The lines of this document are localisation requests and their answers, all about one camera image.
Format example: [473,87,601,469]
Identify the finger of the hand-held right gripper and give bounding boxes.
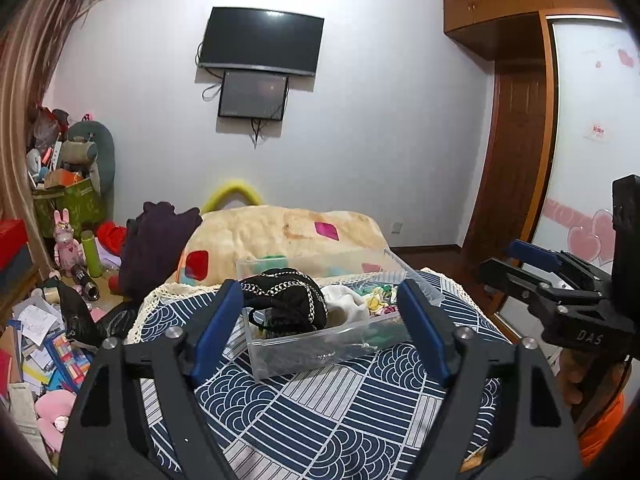
[477,256,566,318]
[509,239,613,291]

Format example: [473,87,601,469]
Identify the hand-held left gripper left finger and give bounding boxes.
[57,279,244,480]

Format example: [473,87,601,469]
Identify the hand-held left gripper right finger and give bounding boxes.
[397,277,586,480]

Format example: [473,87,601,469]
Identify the floral cloth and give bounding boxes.
[362,282,401,316]

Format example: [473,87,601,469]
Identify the black patterned garment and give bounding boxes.
[241,267,328,333]

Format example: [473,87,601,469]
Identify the clear plastic box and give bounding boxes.
[235,247,446,381]

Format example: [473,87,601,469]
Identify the white knit hat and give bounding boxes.
[322,285,371,328]

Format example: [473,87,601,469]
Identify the silver plastic bag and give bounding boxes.
[260,330,371,368]

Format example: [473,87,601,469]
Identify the person's right hand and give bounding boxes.
[556,347,627,411]

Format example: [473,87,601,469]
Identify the brown wooden door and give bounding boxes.
[462,67,551,258]

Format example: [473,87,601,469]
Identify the dark purple clothes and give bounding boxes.
[120,201,203,302]

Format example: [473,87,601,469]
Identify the beige blanket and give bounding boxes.
[172,205,401,288]

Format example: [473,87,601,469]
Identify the black plastic bag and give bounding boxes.
[50,280,137,350]

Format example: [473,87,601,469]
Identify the red cloth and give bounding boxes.
[97,222,128,256]

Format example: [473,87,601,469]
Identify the black cylinder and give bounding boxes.
[70,262,101,302]

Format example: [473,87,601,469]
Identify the blue patterned cloth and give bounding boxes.
[127,270,516,480]

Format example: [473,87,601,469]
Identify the green bottle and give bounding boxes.
[81,230,104,277]

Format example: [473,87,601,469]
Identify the white sliding wardrobe door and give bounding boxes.
[530,15,640,273]

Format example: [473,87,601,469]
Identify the pink rabbit figure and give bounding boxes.
[52,210,83,277]

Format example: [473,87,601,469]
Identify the pile of papers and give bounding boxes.
[0,285,98,413]

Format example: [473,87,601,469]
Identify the green storage box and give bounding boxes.
[32,177,107,242]

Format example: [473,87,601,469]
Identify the pink plush toy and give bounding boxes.
[34,389,79,450]

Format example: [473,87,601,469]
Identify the grey green plush toy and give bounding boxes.
[64,120,117,196]

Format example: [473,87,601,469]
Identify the red box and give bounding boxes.
[0,219,30,270]

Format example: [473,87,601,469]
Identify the small black monitor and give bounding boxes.
[218,71,291,123]

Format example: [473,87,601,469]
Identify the striped curtain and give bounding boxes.
[0,0,101,271]

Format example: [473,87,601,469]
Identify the yellow foam ring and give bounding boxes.
[200,182,263,214]

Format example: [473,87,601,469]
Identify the wooden wall cabinet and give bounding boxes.
[442,0,621,61]

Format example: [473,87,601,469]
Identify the black wall television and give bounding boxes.
[197,6,325,77]

